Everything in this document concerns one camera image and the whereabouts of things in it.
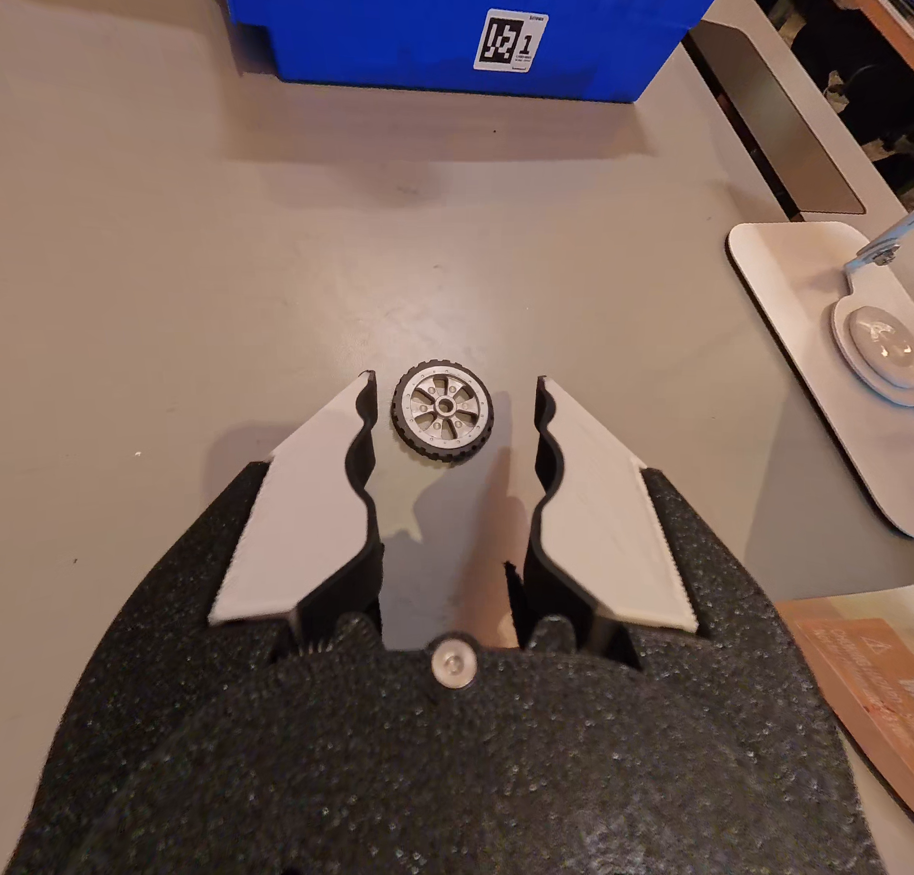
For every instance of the black toy wheel grey rim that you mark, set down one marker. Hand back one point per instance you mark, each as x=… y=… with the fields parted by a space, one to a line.
x=443 y=411

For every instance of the dark flat table panel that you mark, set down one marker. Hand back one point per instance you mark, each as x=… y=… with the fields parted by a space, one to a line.
x=778 y=118

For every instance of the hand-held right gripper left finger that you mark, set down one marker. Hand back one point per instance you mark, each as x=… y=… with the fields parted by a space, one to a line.
x=300 y=525

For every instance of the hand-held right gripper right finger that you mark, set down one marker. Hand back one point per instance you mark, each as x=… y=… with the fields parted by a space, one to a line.
x=607 y=532

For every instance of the blue plastic bin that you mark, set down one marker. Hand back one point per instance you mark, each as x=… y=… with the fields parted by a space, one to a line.
x=400 y=18

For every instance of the white rounded board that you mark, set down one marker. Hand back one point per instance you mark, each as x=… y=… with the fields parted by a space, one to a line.
x=792 y=304

